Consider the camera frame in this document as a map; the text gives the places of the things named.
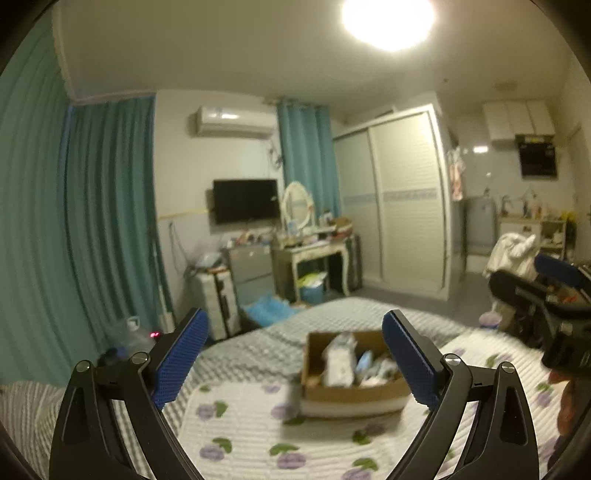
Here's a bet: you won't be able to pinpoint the brown cardboard box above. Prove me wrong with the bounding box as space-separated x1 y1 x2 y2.
300 330 413 419

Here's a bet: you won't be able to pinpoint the white wall cabinets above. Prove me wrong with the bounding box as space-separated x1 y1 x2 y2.
482 99 555 142

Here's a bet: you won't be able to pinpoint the person's right hand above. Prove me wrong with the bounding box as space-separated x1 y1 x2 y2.
549 367 579 437

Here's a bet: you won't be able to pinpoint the white floral quilt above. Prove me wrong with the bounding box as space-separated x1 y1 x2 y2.
178 330 574 480

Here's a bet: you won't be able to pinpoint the dark suitcase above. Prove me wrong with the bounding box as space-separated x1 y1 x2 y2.
344 234 363 292

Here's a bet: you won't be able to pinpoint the white packets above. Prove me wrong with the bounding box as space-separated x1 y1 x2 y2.
321 335 359 387

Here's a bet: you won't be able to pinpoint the blue plastic bag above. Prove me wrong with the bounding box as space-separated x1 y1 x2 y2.
242 295 299 329

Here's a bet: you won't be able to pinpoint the white louvred wardrobe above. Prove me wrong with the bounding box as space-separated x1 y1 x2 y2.
332 104 456 302

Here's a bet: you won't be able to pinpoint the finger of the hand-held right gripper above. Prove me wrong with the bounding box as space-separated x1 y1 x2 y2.
534 253 591 291
489 270 561 349

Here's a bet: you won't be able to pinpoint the white oval mirror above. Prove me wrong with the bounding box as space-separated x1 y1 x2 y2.
280 181 317 234

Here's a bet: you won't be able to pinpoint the black range hood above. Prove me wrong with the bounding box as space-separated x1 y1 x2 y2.
515 134 559 178

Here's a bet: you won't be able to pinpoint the hanging pink white clothes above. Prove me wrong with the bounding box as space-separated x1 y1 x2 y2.
445 148 465 202

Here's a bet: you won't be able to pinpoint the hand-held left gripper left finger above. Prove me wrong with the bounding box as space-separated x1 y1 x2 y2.
48 308 209 480

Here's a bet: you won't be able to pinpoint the white sock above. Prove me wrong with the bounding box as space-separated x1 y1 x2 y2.
362 357 400 388

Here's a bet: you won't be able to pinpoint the white dressing table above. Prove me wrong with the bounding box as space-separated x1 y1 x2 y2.
271 240 354 304

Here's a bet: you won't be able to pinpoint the teal curtain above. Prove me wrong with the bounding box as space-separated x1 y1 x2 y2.
0 14 75 385
60 97 170 334
276 102 343 228

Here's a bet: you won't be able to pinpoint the clear plastic water jug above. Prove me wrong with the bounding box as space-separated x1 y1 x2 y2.
108 316 156 359

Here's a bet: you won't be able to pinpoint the small silver fridge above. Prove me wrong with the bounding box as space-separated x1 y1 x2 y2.
226 244 276 306

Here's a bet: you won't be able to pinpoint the white air conditioner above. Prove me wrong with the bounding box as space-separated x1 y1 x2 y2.
193 105 277 140

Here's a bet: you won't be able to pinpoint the white suitcase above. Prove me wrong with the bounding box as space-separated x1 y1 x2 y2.
191 270 241 343

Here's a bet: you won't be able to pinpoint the white jacket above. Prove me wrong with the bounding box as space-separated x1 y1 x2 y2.
482 232 541 280

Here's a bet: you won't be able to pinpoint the round ceiling light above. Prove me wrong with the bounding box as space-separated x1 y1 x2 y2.
341 0 437 53

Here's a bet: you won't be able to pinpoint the yellow bag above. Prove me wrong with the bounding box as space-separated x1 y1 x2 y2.
298 272 329 305

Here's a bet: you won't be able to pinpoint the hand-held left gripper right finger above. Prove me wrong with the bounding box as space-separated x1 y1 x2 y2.
381 310 540 480

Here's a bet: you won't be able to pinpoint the clear plastic bag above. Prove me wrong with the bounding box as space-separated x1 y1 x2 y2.
187 251 225 273

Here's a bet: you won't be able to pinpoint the wooden shelf with bottles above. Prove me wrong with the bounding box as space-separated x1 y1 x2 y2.
499 217 578 260

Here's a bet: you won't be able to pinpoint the black wall television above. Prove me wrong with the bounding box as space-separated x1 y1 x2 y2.
212 179 281 226

